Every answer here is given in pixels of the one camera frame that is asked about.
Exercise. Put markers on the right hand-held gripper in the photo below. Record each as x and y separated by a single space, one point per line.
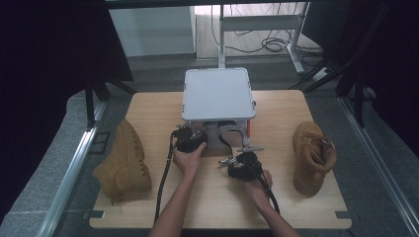
245 168

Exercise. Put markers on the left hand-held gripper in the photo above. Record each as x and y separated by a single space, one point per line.
189 140

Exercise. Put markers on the grey shoe rack orange legs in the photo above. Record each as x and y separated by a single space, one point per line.
217 94

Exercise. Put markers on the tan suede boot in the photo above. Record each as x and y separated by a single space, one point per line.
123 161
311 158

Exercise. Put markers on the person's left hand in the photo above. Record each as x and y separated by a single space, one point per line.
189 163

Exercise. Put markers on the person's right hand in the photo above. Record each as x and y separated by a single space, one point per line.
258 189

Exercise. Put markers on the black tripod stand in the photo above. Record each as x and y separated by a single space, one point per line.
90 102
357 98

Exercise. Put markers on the white power strip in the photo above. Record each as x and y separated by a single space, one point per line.
319 74

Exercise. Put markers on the dark curtain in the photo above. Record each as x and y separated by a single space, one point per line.
49 65
395 65

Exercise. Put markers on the aluminium rail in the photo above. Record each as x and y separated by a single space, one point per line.
70 177
378 161

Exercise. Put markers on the white desk frame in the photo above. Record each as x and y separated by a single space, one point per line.
260 23

